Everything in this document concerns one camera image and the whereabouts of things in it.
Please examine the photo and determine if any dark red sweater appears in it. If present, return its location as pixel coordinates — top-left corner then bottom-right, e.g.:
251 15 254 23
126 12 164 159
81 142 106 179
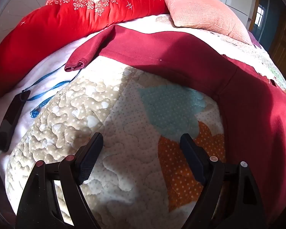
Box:
65 25 286 221

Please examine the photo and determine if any black phone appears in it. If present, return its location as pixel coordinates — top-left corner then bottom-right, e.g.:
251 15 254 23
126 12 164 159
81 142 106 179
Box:
0 90 30 152

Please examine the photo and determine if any patchwork heart quilt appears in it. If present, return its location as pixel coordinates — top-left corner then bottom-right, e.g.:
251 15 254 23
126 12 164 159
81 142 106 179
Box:
0 13 286 229

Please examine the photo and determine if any wooden door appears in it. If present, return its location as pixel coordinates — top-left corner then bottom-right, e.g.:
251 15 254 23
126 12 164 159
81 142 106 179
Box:
269 11 286 78

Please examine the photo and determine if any pink checked pillow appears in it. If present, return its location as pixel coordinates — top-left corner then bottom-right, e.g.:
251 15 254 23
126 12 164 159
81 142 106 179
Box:
164 0 252 45

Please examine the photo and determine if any red floral duvet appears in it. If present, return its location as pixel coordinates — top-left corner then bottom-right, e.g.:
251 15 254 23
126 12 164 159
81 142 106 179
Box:
0 0 168 97

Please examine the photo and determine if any blue lanyard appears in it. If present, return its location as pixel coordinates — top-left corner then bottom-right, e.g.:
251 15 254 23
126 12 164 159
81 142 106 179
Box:
23 62 82 119

